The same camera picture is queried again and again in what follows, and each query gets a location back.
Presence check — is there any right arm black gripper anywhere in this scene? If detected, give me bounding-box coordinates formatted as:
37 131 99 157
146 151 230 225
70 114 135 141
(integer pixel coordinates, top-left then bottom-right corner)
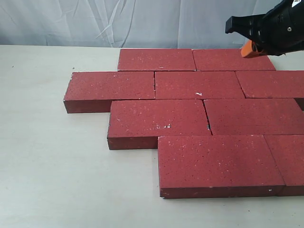
225 0 304 58

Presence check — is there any right second-row red brick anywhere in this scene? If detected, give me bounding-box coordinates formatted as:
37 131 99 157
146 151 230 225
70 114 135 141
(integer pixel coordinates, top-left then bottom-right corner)
236 70 304 109

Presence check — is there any right third-row red brick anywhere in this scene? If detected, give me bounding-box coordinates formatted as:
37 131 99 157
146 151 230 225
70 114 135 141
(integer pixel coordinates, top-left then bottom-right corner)
204 98 304 135

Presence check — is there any front large red brick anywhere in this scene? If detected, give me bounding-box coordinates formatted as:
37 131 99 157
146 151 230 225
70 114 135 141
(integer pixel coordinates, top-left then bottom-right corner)
158 135 285 199

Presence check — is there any white backdrop cloth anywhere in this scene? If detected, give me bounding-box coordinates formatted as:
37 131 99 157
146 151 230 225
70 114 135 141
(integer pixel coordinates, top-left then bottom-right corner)
0 0 278 49

